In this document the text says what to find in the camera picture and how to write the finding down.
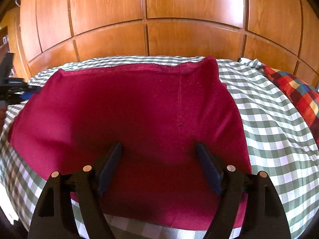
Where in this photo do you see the crimson red garment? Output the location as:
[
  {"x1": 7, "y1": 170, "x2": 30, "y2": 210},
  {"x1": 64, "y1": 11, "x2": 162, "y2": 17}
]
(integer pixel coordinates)
[{"x1": 8, "y1": 57, "x2": 251, "y2": 230}]

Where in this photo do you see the person's left hand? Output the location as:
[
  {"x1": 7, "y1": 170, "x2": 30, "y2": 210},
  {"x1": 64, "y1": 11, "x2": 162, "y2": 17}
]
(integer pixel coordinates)
[{"x1": 0, "y1": 100, "x2": 7, "y2": 132}]

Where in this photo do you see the multicolour plaid pillow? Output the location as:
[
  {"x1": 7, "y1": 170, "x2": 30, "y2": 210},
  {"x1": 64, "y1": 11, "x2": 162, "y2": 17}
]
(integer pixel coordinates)
[{"x1": 263, "y1": 65, "x2": 319, "y2": 145}]

